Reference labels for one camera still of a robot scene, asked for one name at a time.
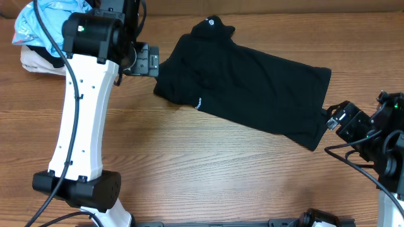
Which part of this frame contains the light blue crumpled garment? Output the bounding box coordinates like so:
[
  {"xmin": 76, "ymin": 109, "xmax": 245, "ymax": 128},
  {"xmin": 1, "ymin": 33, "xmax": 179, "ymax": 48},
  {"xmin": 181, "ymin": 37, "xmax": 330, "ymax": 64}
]
[{"xmin": 12, "ymin": 0, "xmax": 92, "ymax": 57}]

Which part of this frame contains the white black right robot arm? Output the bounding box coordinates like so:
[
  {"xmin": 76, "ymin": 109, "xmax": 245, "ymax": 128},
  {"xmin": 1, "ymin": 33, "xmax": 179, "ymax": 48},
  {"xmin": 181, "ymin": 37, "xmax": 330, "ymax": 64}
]
[{"xmin": 324, "ymin": 91, "xmax": 403, "ymax": 226}]

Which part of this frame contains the beige folded garment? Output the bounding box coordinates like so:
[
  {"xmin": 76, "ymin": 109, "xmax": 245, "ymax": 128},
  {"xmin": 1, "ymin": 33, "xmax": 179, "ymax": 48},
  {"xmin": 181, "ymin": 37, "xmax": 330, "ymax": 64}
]
[{"xmin": 20, "ymin": 45, "xmax": 66, "ymax": 76}]

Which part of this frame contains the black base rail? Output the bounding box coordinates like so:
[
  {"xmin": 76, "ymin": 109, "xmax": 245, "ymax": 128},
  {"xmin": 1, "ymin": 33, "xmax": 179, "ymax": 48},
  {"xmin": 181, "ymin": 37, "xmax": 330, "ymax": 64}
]
[{"xmin": 135, "ymin": 218, "xmax": 299, "ymax": 227}]

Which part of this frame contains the black t-shirt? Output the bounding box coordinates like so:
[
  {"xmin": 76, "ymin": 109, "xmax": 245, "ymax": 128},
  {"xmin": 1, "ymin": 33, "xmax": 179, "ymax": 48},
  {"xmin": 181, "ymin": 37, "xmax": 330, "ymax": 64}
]
[{"xmin": 154, "ymin": 16, "xmax": 331, "ymax": 151}]

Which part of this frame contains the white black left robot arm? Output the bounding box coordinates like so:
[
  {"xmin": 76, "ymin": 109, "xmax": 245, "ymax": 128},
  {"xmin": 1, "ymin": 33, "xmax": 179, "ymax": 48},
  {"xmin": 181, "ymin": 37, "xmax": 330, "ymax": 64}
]
[{"xmin": 32, "ymin": 7, "xmax": 159, "ymax": 226}]

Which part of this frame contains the black garment in pile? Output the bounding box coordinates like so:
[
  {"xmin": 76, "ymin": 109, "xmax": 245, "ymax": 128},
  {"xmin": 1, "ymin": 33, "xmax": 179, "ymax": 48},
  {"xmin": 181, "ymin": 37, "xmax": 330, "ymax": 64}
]
[{"xmin": 28, "ymin": 45, "xmax": 64, "ymax": 69}]

